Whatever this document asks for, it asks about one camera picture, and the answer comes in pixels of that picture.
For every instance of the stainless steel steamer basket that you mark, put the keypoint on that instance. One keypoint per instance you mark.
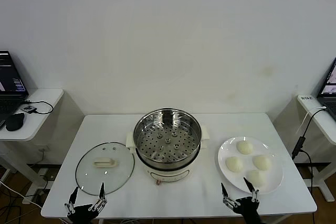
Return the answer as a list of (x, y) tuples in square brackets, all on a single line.
[(168, 155)]

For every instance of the dark grey laptop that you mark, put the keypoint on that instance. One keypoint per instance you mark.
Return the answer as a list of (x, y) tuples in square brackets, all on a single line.
[(329, 90)]

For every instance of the small black device white sticker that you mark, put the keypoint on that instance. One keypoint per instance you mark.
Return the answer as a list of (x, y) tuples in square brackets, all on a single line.
[(28, 109)]

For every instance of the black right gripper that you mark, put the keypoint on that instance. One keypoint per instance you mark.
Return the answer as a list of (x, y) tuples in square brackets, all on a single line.
[(248, 207)]

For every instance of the cream electric cooker base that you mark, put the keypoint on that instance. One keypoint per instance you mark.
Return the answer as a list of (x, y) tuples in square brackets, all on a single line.
[(168, 175)]

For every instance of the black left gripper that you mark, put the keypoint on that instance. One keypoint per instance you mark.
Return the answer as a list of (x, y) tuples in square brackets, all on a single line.
[(81, 213)]

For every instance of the white label sticker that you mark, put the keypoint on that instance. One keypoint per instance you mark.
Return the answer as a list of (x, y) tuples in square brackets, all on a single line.
[(307, 98)]

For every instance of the black laptop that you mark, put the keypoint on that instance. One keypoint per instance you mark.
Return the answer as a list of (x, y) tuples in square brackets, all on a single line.
[(10, 85)]

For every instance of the white steamed baozi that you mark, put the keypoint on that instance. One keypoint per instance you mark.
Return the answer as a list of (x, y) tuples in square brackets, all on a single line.
[(245, 147), (261, 162), (234, 164), (258, 179)]

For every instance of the black computer mouse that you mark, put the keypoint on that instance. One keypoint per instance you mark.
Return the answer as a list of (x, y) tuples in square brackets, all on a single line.
[(15, 122)]

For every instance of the white round plate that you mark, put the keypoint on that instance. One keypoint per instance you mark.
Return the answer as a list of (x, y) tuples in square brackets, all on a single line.
[(231, 182)]

